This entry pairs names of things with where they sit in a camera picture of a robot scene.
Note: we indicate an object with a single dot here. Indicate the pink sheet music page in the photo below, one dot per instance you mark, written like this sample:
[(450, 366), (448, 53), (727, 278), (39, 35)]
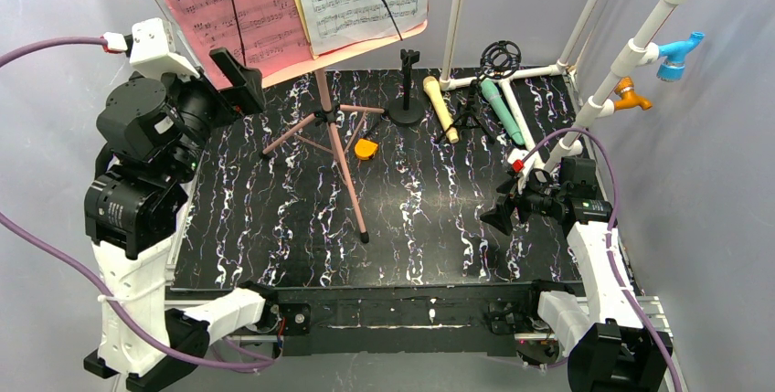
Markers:
[(261, 34)]

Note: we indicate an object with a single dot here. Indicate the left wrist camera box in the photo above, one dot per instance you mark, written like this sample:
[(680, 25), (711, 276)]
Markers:
[(153, 52)]

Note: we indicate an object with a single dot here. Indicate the black microphone stand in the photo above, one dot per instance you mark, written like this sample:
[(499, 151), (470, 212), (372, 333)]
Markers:
[(404, 111)]

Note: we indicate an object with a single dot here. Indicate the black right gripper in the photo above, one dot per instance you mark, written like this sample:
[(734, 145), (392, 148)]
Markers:
[(517, 203)]

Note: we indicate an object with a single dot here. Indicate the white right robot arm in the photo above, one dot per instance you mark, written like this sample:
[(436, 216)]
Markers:
[(605, 343)]

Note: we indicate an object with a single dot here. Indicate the green microphone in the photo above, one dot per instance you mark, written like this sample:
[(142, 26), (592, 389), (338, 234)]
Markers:
[(493, 96)]

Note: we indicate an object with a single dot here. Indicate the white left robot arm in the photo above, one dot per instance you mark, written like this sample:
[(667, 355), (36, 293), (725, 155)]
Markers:
[(155, 129)]

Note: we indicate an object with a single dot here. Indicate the cream yellow microphone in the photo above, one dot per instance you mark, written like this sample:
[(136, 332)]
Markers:
[(432, 89)]

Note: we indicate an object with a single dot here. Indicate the aluminium rail frame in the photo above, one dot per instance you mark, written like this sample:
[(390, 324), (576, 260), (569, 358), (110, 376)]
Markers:
[(412, 319)]

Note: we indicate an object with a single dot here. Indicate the orange pipe fitting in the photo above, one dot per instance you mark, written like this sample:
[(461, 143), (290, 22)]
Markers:
[(628, 97)]

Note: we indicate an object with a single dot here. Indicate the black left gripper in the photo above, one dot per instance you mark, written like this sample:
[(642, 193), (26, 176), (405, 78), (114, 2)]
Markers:
[(224, 97)]

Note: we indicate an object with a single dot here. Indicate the orange tape measure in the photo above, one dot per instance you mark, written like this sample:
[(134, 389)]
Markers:
[(365, 149)]

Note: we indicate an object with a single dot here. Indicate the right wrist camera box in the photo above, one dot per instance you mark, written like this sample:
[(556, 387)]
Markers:
[(522, 163)]

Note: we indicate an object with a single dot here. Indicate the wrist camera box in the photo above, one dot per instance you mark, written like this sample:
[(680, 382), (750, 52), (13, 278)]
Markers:
[(522, 163), (153, 52)]

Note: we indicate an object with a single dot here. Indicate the white PVC pipe frame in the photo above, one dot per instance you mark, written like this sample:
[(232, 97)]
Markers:
[(700, 131)]

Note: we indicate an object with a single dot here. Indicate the small black tripod stand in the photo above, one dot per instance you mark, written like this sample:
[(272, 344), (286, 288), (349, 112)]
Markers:
[(500, 60)]

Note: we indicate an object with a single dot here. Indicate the pink music stand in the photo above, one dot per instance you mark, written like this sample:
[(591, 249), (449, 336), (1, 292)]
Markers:
[(329, 110)]

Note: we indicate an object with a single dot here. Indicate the blue pipe fitting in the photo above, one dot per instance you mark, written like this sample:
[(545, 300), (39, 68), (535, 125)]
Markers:
[(673, 56)]

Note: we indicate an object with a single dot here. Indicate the right robot arm base mount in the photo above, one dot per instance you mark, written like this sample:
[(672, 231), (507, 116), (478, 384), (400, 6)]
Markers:
[(536, 344)]

